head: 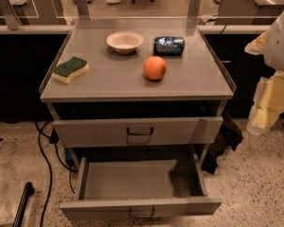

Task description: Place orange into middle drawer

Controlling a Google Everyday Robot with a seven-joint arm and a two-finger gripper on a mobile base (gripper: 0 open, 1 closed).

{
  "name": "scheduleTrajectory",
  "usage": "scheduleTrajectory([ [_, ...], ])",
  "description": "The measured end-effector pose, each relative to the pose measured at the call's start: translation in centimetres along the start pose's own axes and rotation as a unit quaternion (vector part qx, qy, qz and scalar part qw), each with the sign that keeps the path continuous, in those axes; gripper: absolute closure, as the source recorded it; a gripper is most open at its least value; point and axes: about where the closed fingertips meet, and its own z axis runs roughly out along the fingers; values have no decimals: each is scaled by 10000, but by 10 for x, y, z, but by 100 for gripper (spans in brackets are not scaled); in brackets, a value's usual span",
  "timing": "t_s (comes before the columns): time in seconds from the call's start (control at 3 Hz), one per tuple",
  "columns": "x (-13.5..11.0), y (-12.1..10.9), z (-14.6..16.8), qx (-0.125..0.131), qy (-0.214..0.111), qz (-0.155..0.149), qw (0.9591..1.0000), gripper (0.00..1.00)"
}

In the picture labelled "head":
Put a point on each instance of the dark cloth behind cabinet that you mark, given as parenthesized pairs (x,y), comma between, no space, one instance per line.
(229,136)

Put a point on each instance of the blue crumpled chip bag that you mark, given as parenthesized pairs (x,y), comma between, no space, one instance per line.
(168,45)

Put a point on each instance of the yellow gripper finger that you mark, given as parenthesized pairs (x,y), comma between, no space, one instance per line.
(268,104)
(257,46)

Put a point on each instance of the orange fruit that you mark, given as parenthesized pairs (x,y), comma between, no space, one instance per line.
(155,68)

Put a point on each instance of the green and yellow sponge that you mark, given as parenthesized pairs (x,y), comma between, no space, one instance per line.
(71,69)

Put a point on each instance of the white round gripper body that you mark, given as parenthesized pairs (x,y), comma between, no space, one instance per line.
(280,46)

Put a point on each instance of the white paper bowl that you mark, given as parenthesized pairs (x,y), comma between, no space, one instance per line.
(125,42)

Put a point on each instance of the grey metal drawer cabinet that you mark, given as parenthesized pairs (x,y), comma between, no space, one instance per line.
(114,87)

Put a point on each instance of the open lower grey drawer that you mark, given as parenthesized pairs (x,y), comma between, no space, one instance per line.
(158,185)

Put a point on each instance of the clear acrylic barrier panel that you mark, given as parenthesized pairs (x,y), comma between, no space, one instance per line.
(16,14)

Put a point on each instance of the closed upper grey drawer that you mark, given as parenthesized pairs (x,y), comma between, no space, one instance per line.
(137,131)

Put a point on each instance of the black rod on floor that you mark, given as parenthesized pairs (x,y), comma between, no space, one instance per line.
(27,193)

